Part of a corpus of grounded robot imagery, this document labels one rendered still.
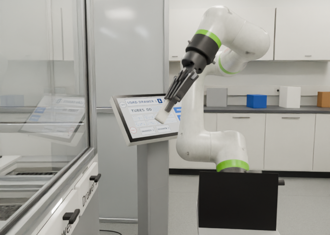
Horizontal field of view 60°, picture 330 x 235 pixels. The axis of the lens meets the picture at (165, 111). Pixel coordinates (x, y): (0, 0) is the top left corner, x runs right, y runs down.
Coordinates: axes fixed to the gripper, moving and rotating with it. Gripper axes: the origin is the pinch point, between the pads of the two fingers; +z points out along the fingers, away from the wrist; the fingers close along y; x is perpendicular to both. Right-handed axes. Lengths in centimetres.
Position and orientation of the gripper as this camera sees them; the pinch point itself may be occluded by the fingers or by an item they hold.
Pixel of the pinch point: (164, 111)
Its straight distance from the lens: 85.3
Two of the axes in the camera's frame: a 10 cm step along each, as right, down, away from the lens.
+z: -5.0, 8.3, -2.3
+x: -7.7, -5.5, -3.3
